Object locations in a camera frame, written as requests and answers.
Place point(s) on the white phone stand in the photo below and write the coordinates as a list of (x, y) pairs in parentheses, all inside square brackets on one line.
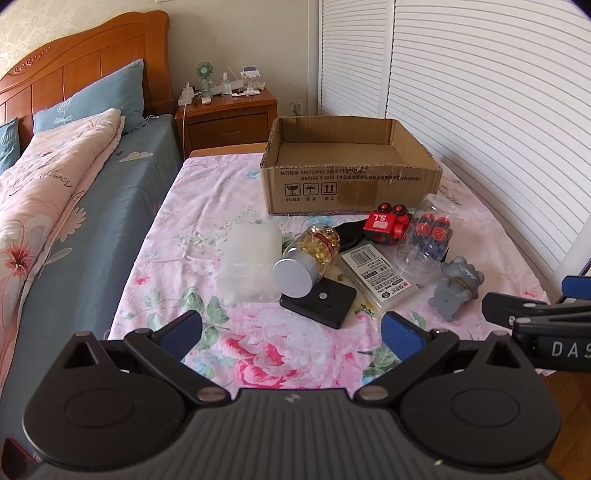
[(250, 76)]

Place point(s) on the pink floral quilt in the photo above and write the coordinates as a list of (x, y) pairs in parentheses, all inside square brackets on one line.
[(46, 194)]

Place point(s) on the clear plastic jar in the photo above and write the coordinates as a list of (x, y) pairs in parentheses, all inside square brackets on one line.
[(425, 261)]

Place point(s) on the wide white louvered closet door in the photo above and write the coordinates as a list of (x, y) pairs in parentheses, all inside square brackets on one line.
[(485, 115)]

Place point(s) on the narrow white louvered closet door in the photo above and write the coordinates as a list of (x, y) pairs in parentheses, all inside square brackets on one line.
[(355, 55)]

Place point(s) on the pink floral tablecloth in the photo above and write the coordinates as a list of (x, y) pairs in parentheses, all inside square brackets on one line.
[(194, 240)]

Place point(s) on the wooden headboard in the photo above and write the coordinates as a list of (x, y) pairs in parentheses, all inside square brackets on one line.
[(92, 64)]

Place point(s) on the white translucent plastic container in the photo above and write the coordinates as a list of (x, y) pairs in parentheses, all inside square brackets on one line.
[(249, 258)]

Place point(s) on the large blue pillow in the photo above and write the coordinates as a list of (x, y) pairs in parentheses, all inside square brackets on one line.
[(92, 99)]

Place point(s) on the red toy car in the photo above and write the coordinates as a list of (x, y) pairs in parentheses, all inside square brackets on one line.
[(381, 226)]

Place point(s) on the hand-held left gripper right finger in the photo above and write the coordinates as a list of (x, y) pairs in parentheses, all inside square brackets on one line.
[(400, 334)]

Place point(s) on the small blue pillow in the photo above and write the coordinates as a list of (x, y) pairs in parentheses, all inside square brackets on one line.
[(8, 145)]

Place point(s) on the small clear bottle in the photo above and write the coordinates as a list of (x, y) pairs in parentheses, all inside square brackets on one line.
[(226, 85)]

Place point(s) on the small green desk fan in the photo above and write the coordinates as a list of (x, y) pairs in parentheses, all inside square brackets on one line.
[(203, 74)]

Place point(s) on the black curved flat object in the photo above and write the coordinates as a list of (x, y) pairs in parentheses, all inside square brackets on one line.
[(351, 233)]

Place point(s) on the white desk tray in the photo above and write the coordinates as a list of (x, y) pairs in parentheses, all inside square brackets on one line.
[(238, 86)]

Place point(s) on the brown cardboard box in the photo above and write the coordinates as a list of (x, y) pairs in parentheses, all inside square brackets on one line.
[(351, 189)]

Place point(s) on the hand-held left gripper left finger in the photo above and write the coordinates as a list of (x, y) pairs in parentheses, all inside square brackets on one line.
[(182, 331)]

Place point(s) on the black electronic device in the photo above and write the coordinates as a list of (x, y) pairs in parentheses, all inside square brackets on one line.
[(323, 302)]

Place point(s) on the golden capsule jar silver lid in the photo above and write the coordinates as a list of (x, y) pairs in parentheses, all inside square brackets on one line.
[(314, 244)]

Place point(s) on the white power strip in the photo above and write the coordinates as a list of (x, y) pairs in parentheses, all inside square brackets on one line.
[(187, 94)]

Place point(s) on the clear plastic card case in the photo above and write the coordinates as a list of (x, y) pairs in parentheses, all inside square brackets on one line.
[(374, 272)]

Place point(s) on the blue bed sheet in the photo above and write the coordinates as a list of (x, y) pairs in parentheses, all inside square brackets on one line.
[(115, 198)]

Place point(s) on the grey cat figurine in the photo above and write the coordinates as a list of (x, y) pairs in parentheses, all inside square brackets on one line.
[(455, 286)]

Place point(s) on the wooden nightstand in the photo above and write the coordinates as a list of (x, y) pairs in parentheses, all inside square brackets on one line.
[(226, 124)]

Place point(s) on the wall socket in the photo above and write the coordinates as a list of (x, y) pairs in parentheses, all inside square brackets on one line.
[(296, 109)]

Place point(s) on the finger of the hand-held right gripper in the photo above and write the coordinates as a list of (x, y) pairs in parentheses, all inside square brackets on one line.
[(515, 307), (577, 285)]

